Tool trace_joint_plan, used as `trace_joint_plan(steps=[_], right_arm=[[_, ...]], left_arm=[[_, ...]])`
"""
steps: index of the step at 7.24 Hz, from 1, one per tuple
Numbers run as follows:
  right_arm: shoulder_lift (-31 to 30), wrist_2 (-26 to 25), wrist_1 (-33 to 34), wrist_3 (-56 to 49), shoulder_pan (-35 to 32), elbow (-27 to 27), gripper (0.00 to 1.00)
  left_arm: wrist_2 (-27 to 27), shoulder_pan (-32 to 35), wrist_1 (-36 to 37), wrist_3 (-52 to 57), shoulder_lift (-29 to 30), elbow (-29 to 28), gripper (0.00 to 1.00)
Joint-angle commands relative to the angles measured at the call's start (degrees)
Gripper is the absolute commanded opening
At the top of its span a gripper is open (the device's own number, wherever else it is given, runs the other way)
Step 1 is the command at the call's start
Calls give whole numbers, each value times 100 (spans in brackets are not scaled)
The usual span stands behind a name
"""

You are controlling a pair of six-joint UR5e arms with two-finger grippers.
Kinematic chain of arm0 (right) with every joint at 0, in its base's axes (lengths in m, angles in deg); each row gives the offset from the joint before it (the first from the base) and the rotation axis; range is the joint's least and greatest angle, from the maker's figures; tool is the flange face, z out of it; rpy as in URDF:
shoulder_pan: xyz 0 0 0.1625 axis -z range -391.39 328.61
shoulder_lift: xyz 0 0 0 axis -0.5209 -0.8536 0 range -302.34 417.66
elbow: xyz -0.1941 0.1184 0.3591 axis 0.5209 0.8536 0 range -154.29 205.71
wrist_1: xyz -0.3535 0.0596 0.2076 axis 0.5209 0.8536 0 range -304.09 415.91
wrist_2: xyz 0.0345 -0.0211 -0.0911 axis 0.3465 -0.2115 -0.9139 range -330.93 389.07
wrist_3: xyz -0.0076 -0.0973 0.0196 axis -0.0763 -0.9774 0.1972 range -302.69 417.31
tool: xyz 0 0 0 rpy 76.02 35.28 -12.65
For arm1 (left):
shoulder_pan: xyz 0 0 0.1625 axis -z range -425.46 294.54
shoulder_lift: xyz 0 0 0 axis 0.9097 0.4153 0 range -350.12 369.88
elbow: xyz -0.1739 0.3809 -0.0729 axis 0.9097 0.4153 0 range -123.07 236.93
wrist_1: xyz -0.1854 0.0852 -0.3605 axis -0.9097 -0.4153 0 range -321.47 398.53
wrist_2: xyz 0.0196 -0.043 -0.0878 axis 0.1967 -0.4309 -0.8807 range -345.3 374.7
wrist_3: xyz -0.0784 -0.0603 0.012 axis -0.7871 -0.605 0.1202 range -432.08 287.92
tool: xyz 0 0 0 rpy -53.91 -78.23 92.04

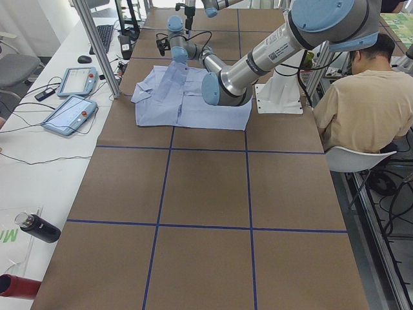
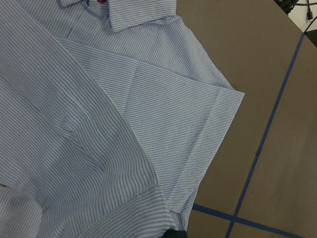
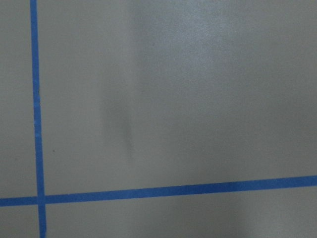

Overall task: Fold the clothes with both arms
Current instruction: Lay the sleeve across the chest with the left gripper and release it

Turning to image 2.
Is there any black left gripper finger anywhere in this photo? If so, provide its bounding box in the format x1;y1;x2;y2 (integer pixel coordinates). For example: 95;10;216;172
163;229;187;238

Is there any light blue striped shirt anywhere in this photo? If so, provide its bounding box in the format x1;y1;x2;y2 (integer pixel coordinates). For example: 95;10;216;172
0;0;244;238

